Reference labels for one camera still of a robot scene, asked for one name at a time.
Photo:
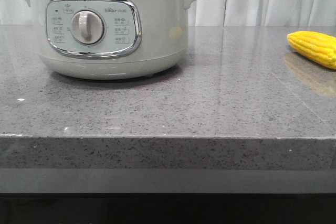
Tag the yellow corn cob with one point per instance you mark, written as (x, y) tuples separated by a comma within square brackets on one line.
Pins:
[(318, 47)]

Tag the pale green electric cooking pot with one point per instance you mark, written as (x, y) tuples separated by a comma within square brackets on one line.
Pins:
[(110, 39)]

